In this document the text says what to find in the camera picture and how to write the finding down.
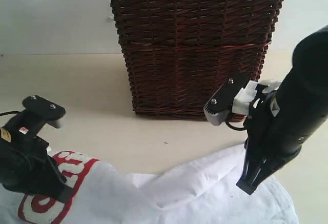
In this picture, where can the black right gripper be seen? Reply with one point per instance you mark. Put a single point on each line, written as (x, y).
(280, 123)

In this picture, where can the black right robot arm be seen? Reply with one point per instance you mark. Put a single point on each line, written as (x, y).
(309, 66)

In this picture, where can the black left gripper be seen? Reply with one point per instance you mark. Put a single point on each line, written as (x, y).
(26, 166)

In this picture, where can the white t-shirt with red lettering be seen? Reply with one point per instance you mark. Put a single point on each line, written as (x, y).
(200, 191)

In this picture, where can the dark brown wicker basket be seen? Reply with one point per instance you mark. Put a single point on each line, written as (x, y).
(179, 52)

